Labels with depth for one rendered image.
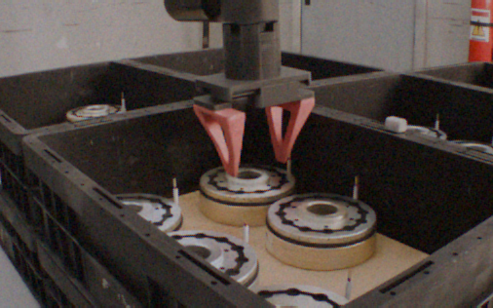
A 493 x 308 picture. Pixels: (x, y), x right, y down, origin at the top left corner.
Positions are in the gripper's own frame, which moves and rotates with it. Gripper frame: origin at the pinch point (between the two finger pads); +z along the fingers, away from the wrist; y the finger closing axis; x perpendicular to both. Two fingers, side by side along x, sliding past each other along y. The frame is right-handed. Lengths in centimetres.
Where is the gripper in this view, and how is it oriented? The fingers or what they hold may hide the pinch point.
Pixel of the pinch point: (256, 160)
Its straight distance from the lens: 58.6
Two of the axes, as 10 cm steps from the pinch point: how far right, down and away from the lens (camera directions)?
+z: 0.5, 9.4, 3.3
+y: -8.3, 2.2, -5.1
